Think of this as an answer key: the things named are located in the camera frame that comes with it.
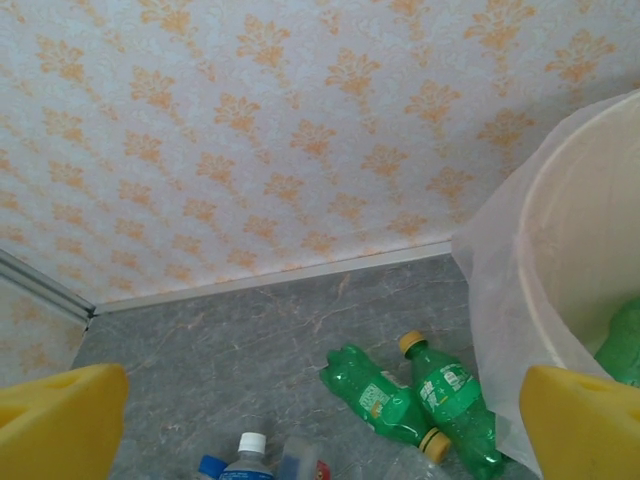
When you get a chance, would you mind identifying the green bottle white-logo label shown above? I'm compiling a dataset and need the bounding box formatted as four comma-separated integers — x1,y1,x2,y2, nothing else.
398,330,504,479

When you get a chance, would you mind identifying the clear bottle light-blue red label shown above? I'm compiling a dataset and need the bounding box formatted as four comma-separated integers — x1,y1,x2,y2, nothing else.
277,436,332,480

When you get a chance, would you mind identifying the green crinkled plastic bottle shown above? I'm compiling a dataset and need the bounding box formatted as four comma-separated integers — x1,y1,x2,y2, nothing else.
593,297,640,389

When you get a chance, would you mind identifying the white-cap bottle dark blue label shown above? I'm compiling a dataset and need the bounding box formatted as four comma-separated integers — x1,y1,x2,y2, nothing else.
219,432,275,480

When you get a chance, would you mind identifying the green bottle ingredient-panel label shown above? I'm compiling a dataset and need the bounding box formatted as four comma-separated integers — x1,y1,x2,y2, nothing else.
319,343,454,461

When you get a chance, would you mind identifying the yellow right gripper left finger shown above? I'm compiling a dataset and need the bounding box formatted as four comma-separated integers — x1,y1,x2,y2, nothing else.
0,363,130,480

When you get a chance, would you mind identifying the white wall base strip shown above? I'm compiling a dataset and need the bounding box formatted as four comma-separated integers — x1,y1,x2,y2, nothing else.
93,239,455,315

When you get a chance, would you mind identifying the soda water bottle blue cap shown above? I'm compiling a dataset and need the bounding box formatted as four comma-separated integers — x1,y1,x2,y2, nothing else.
198,453,227,480

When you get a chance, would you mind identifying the aluminium frame post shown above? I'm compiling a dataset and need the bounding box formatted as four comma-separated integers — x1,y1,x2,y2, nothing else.
0,248,97,331

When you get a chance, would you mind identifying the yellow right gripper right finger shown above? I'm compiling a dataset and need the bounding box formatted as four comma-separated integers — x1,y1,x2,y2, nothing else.
519,364,640,480

